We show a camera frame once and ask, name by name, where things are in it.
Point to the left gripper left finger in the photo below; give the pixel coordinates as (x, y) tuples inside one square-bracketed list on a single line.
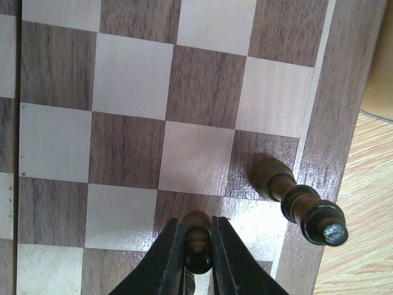
[(161, 271)]

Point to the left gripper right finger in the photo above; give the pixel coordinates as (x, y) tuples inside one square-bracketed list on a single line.
[(235, 271)]

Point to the dark chess piece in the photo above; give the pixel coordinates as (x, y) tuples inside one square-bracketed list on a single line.
[(198, 248), (321, 222)]

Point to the wooden chess board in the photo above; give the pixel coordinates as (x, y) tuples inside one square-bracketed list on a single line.
[(118, 115)]

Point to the gold metal tin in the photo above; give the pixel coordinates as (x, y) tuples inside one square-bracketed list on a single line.
[(377, 100)]

